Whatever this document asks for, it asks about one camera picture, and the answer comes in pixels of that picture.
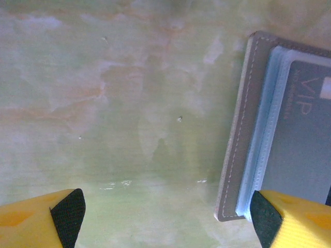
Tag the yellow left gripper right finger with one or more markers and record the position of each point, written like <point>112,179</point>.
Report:
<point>297,224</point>

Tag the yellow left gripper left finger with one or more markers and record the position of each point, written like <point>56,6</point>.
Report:
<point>28,224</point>

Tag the black VIP card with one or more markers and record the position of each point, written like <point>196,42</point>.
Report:
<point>302,144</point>

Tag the grey leather card holder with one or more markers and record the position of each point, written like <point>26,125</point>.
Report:
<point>240,144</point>

